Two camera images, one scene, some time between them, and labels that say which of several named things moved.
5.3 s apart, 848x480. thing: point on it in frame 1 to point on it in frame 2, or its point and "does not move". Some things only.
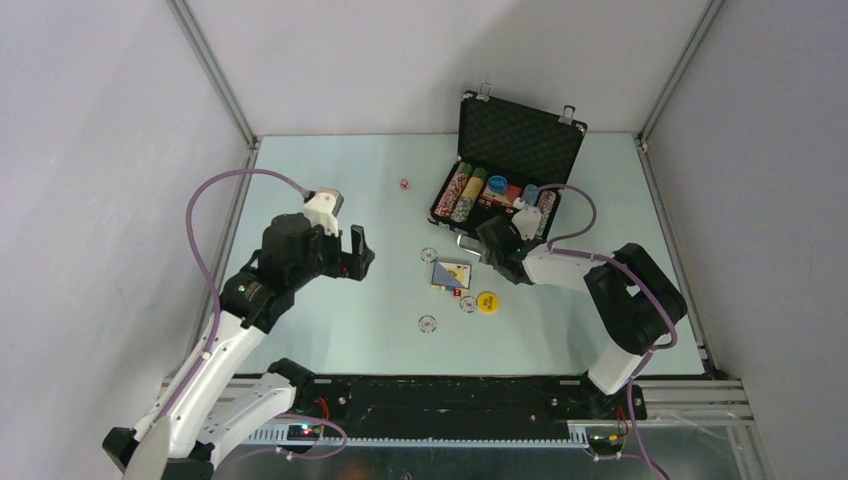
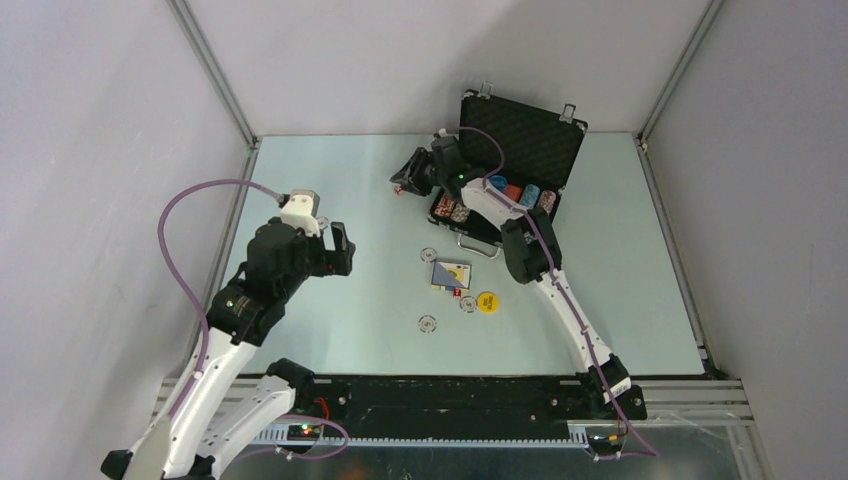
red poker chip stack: x=450 y=194 does not move
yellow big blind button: x=488 y=302 does not move
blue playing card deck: x=447 y=276 does not move
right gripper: x=488 y=260 to x=409 y=175
